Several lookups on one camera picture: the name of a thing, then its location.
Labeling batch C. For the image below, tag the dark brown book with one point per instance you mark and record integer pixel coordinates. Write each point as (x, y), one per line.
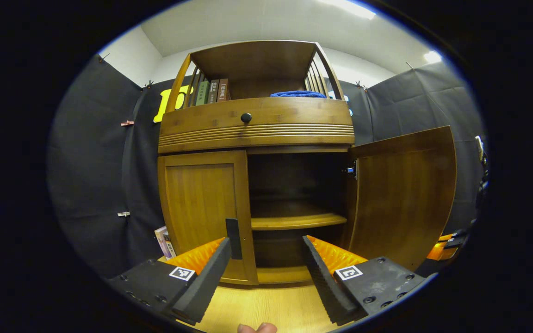
(213, 91)

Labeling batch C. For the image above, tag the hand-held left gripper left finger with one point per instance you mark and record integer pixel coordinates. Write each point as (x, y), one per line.
(206, 284)

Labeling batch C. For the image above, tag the reddish brown book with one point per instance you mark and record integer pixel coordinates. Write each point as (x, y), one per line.
(223, 89)

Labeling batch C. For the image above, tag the wooden cabinet drawer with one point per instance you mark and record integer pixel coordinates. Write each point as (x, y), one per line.
(294, 115)

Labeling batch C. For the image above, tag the black round drawer knob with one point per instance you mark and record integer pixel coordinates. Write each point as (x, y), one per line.
(246, 118)

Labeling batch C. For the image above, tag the wooden shoe cabinet door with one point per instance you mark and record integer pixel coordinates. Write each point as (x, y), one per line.
(400, 199)
(197, 199)

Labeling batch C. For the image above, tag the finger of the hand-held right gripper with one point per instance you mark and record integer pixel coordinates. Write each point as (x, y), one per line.
(454, 240)
(435, 252)

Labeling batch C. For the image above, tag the wooden inner cabinet shelf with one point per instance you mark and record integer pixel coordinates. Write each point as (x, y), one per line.
(294, 222)

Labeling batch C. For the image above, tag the green book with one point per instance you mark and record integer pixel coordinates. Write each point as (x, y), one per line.
(202, 92)

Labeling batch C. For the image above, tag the blue folded towel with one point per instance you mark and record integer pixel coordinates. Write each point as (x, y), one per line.
(299, 94)

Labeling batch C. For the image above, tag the red cloth clip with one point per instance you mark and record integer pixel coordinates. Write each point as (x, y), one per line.
(127, 123)

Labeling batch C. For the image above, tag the ceiling light panel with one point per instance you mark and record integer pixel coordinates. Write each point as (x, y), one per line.
(432, 56)

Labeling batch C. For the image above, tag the pale purple cover book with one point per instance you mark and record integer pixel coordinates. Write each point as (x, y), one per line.
(161, 241)

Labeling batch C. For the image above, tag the dark orange spine book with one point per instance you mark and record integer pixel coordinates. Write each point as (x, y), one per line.
(170, 244)

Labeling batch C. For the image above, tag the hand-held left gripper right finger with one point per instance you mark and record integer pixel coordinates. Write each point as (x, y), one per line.
(324, 282)

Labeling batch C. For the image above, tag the wooden double-door shoe cabinet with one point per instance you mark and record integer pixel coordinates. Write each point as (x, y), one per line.
(257, 60)

